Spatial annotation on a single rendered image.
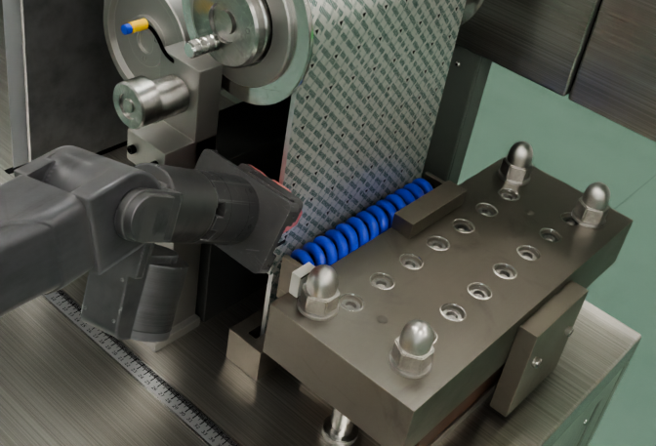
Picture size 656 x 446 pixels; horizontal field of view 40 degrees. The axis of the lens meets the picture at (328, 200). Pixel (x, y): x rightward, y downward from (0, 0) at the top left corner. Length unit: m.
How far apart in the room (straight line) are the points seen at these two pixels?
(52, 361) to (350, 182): 0.33
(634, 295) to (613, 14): 1.83
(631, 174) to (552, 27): 2.30
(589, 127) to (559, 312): 2.58
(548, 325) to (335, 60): 0.31
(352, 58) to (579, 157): 2.49
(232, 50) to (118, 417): 0.35
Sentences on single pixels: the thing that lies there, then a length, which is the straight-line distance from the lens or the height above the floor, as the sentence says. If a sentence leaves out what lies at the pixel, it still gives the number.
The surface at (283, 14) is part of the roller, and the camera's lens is 0.70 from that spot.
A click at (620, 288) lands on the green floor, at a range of 2.70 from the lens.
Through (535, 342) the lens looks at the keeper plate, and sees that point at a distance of 0.85.
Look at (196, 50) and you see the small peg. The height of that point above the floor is 1.23.
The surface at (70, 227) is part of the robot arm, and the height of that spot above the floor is 1.21.
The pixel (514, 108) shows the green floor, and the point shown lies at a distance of 3.41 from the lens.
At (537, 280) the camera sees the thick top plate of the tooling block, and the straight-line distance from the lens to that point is 0.89.
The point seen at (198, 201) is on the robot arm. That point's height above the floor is 1.17.
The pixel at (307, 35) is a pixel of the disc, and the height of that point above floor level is 1.26.
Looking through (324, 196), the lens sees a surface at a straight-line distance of 0.84.
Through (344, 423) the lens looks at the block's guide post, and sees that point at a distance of 0.85.
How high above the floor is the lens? 1.57
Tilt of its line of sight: 36 degrees down
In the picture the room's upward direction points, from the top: 10 degrees clockwise
